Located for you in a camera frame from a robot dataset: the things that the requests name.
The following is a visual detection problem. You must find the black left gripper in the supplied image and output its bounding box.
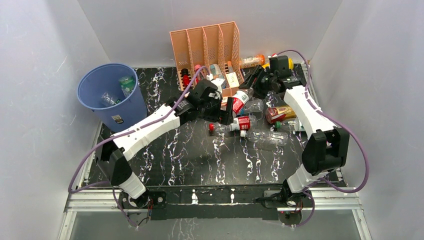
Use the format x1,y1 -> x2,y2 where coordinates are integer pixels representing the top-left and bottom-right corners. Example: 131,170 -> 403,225
199,95 -> 234,126

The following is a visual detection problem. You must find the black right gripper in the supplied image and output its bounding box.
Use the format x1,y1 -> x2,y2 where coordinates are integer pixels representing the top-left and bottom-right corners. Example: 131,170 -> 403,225
238,65 -> 276,101

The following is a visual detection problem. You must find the clear bottle red cap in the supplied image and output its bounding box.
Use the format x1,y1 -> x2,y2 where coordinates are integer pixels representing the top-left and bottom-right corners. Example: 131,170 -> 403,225
208,115 -> 258,134

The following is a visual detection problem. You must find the clear unlabelled plastic bottle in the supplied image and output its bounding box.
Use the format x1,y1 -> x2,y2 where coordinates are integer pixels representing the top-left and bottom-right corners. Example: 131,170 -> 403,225
240,130 -> 289,147

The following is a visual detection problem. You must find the green plastic bottle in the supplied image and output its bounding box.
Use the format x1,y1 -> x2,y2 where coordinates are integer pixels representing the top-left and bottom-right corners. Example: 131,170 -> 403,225
118,75 -> 136,98

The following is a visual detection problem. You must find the clear bottle dark green label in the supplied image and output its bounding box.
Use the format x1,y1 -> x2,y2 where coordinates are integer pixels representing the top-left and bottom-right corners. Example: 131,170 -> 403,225
101,92 -> 122,107

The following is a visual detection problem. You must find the clear bottle red label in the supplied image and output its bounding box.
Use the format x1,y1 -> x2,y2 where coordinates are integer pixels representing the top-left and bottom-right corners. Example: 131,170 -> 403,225
232,89 -> 253,117

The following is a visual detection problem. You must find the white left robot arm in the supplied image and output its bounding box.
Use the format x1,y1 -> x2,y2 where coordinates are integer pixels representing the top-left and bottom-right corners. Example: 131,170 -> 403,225
95,78 -> 233,208

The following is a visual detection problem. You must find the blue plastic bin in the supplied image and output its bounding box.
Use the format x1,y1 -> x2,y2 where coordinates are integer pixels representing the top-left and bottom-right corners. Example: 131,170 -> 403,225
77,63 -> 148,132

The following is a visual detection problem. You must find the clear bottle blue label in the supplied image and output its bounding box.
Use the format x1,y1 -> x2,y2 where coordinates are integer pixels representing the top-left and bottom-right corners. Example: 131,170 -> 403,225
237,99 -> 264,116

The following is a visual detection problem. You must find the white small box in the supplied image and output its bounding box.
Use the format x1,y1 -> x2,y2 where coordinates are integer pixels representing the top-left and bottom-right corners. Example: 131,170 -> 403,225
225,72 -> 240,88

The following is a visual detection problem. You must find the orange drink bottle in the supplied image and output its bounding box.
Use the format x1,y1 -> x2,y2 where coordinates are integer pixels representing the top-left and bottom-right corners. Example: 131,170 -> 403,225
239,54 -> 266,69

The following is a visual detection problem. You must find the brown tea bottle red label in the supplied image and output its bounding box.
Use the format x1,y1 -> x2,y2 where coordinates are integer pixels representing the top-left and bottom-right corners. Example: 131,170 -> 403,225
265,105 -> 297,124

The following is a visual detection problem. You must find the light blue tape dispenser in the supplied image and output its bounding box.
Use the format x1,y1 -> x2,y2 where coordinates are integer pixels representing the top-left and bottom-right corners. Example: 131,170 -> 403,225
209,64 -> 225,79

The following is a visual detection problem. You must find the yellow drink bottle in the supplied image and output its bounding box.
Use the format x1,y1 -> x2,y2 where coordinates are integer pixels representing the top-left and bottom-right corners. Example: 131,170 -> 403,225
262,58 -> 294,70

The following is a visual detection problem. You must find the clear bottle green cap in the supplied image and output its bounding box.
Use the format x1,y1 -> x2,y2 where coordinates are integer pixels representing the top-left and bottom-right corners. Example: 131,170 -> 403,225
274,117 -> 306,132

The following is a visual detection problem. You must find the peach plastic desk organizer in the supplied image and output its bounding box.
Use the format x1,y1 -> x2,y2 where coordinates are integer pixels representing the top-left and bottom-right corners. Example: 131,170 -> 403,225
169,21 -> 244,105

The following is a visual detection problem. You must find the red black toy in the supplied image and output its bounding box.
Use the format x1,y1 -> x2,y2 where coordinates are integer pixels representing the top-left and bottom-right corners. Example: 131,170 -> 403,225
180,68 -> 191,90

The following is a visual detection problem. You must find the pink capped dark bottle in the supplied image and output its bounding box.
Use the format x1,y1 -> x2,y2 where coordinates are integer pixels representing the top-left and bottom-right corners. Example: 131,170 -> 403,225
194,64 -> 203,79

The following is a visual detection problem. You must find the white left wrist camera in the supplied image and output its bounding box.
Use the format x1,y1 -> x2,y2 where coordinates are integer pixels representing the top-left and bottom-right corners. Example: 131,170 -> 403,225
206,73 -> 227,93

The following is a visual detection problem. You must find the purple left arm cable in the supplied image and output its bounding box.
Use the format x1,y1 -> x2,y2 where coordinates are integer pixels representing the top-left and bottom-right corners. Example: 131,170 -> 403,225
67,65 -> 211,229

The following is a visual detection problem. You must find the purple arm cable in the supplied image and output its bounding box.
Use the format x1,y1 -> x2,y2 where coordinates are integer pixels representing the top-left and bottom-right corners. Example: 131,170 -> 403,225
67,65 -> 211,229
277,49 -> 370,229

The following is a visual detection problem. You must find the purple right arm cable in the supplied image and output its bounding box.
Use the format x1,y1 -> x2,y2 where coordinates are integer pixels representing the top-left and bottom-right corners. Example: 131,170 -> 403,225
277,49 -> 370,229

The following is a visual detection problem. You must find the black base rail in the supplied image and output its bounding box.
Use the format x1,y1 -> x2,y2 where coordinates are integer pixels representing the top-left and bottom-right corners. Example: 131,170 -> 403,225
64,181 -> 362,222

